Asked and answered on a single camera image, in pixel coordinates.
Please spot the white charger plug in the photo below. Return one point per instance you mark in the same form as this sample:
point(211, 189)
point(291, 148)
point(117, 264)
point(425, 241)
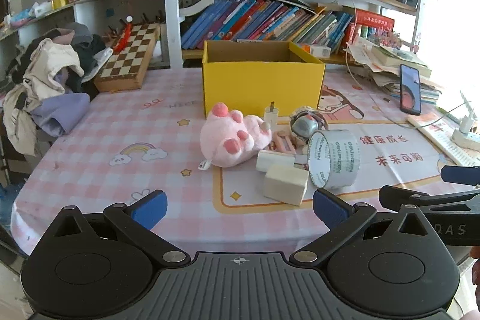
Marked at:
point(270, 115)

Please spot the orange white carton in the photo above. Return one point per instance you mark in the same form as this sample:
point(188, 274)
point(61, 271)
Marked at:
point(317, 51)

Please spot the grey garment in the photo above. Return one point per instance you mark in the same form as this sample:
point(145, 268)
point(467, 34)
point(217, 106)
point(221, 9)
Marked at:
point(75, 30)

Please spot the person's right hand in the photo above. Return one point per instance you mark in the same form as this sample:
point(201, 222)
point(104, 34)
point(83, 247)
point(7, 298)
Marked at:
point(477, 269)

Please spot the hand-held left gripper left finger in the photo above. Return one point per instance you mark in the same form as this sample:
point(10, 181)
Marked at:
point(150, 208)

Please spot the pink plush toy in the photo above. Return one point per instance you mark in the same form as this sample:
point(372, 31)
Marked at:
point(225, 132)

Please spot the pink white booklet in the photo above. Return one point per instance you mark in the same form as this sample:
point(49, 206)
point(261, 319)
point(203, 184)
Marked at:
point(438, 132)

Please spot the white rectangular block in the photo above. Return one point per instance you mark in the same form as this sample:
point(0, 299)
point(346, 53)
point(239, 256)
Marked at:
point(285, 185)

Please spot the grey tape roll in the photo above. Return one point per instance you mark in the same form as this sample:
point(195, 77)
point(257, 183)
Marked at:
point(345, 158)

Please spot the black smartphone on stand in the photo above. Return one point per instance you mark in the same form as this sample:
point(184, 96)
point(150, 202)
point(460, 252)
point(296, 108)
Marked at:
point(410, 89)

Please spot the white plug adapter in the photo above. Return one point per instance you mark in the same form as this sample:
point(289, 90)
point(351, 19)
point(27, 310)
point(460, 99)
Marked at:
point(467, 124)

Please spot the red tassel ornament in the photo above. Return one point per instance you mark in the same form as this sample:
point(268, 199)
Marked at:
point(123, 37)

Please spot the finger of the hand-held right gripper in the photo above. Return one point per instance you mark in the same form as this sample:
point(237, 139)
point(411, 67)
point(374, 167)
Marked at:
point(397, 196)
point(459, 174)

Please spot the row of leaning colourful books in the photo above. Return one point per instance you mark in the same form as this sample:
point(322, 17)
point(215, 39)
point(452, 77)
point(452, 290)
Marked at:
point(255, 20)

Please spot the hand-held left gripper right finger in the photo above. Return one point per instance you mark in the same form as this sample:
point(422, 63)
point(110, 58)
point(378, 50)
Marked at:
point(326, 203)

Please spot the pink checked tablecloth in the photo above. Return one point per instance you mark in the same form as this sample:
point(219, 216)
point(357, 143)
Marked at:
point(112, 125)

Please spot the stack of papers and books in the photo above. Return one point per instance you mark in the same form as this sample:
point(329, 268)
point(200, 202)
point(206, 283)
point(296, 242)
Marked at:
point(386, 72)

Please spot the pink hair clip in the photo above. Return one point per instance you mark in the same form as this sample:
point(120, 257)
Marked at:
point(285, 142)

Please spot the white power strip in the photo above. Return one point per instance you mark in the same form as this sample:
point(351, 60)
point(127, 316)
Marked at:
point(467, 140)

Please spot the wooden chess board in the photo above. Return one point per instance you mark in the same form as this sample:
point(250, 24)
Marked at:
point(127, 57)

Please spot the red book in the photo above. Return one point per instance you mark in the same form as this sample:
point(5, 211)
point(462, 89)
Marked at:
point(375, 22)

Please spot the yellow cardboard box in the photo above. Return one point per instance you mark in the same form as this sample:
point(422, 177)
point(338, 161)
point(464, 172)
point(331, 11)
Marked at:
point(262, 87)

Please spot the lavender garment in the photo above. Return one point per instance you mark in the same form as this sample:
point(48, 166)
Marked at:
point(63, 110)

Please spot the cream garment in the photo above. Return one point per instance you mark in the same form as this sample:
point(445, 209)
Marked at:
point(45, 69)

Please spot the small white box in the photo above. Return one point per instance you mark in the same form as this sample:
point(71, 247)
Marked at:
point(273, 158)

